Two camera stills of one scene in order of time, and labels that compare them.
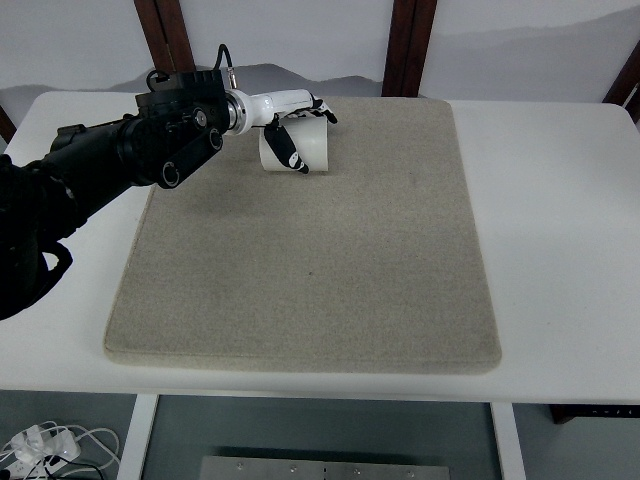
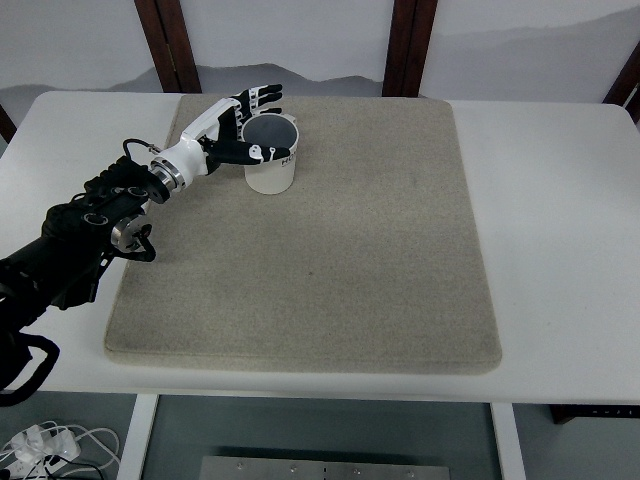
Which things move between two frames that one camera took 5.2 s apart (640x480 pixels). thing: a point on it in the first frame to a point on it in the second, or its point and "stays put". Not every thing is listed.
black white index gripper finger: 320,105 to 245,115
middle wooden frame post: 410,28 stays put
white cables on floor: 46,451 stays put
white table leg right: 508,441 stays put
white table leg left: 131,464 stays put
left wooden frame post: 166,35 stays put
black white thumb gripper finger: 283,145 to 243,152
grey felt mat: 374,265 stays put
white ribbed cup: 309,136 to 278,130
